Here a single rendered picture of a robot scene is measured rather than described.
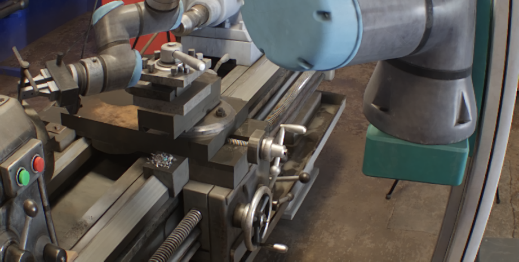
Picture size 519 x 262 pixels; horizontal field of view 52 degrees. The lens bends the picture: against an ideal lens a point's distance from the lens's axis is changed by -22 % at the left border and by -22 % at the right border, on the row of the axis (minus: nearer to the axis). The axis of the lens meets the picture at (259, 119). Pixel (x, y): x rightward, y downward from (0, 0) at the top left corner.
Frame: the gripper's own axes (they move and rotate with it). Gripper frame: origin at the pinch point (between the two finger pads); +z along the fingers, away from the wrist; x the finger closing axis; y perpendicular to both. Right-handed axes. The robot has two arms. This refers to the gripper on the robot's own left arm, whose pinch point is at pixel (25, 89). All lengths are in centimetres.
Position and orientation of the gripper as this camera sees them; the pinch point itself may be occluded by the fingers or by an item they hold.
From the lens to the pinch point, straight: 140.0
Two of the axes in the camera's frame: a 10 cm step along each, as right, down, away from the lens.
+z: -7.4, 1.6, -6.6
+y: 3.0, -7.9, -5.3
